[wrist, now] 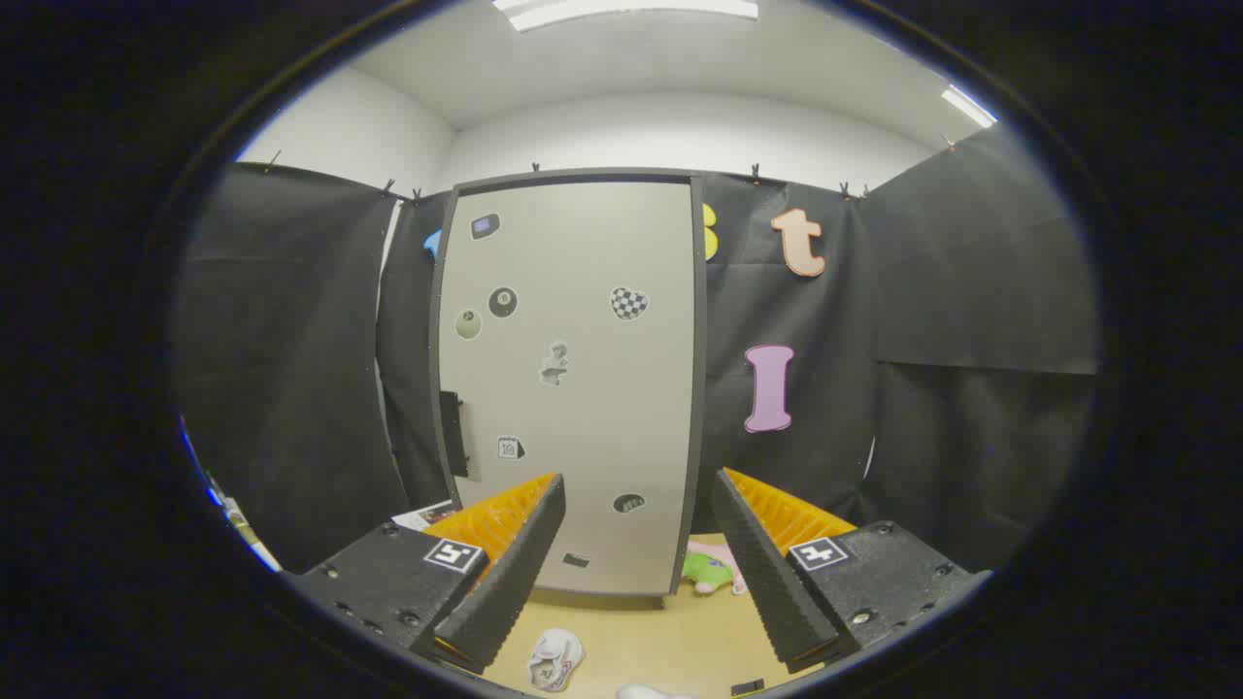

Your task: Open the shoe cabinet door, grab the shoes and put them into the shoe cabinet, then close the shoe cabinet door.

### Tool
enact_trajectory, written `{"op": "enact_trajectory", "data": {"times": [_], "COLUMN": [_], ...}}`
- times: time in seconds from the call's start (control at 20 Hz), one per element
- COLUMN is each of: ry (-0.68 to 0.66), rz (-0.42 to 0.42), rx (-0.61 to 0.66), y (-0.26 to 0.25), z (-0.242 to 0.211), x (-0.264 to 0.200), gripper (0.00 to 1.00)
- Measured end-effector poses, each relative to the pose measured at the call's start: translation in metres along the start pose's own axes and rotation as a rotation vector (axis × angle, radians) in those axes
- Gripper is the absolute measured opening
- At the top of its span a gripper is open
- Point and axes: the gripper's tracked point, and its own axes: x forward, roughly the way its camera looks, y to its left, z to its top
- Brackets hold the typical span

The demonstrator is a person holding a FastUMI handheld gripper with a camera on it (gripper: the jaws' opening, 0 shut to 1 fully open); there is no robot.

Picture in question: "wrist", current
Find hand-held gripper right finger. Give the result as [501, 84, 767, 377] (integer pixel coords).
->
[712, 467, 993, 673]

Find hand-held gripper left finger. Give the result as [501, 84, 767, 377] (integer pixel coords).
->
[282, 472, 567, 676]

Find white striped shoe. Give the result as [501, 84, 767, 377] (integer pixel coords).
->
[527, 628, 586, 692]

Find black door handle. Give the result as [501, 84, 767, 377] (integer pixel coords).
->
[439, 391, 469, 479]

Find dark grey shoe cabinet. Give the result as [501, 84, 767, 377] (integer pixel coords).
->
[428, 167, 708, 598]

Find pink and green plush toy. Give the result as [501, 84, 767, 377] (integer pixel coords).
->
[683, 542, 747, 596]

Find small printed booklet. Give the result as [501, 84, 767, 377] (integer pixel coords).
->
[391, 499, 462, 533]

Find tan wooden floor board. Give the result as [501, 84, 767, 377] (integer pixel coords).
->
[483, 532, 826, 698]

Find black backdrop cloth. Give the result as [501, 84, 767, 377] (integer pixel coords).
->
[173, 124, 1098, 574]

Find short ceiling light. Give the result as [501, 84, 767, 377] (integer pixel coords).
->
[940, 85, 998, 129]

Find long ceiling light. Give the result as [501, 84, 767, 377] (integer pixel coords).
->
[492, 0, 760, 33]

